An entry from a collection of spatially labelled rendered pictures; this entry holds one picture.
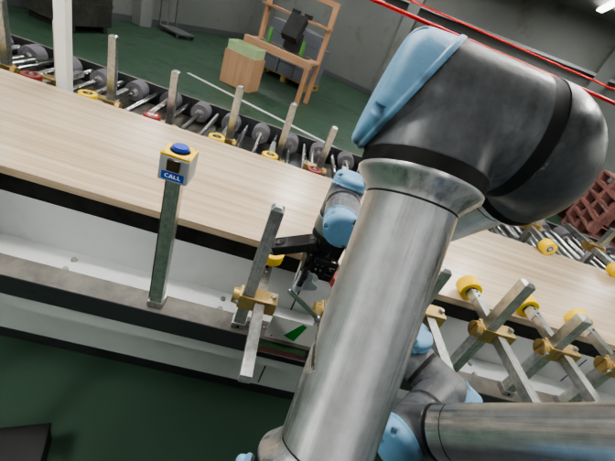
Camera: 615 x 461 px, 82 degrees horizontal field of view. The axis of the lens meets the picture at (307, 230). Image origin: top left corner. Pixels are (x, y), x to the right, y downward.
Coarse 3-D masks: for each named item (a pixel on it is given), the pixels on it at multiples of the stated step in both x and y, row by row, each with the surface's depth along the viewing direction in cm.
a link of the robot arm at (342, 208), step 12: (336, 192) 74; (348, 192) 73; (336, 204) 69; (348, 204) 68; (360, 204) 73; (324, 216) 69; (336, 216) 65; (348, 216) 65; (324, 228) 67; (336, 228) 66; (348, 228) 65; (336, 240) 67; (348, 240) 67
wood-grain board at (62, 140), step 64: (0, 128) 121; (64, 128) 135; (128, 128) 153; (128, 192) 116; (192, 192) 129; (256, 192) 145; (320, 192) 166; (448, 256) 157; (512, 256) 181; (512, 320) 136
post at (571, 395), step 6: (612, 354) 120; (612, 360) 119; (588, 372) 125; (594, 372) 124; (600, 372) 122; (588, 378) 125; (594, 378) 123; (600, 378) 122; (606, 378) 122; (594, 384) 124; (600, 384) 124; (570, 390) 130; (576, 390) 128; (558, 396) 133; (564, 396) 131; (570, 396) 129; (576, 396) 128
